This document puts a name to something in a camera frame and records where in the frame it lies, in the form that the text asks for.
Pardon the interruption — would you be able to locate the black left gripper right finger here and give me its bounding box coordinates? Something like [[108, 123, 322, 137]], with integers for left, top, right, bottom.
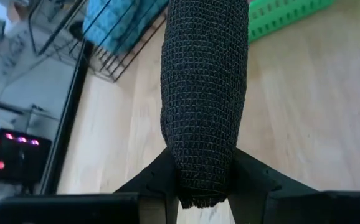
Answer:
[[228, 147, 324, 224]]

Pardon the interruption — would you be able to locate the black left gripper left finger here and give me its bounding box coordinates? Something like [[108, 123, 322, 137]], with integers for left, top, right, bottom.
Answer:
[[113, 147, 179, 224]]

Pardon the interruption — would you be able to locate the black mesh bandage roll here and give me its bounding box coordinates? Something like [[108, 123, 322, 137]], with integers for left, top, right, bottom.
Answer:
[[160, 0, 250, 209]]

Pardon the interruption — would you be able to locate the light blue snowflake-print cloth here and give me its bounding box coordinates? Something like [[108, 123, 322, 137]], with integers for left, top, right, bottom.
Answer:
[[82, 0, 170, 55]]

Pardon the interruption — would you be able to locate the black box with red lights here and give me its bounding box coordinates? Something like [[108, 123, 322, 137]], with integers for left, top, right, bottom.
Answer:
[[0, 127, 52, 185]]

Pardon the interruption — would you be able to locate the green slotted plastic basket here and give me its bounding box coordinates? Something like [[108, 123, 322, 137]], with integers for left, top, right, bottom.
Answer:
[[247, 0, 336, 44]]

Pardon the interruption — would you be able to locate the black aluminium table frame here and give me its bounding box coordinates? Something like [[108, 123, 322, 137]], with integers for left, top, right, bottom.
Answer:
[[38, 40, 93, 195]]

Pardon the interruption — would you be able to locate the black wire basket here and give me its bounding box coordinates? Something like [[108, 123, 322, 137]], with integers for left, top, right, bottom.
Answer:
[[27, 0, 168, 83]]

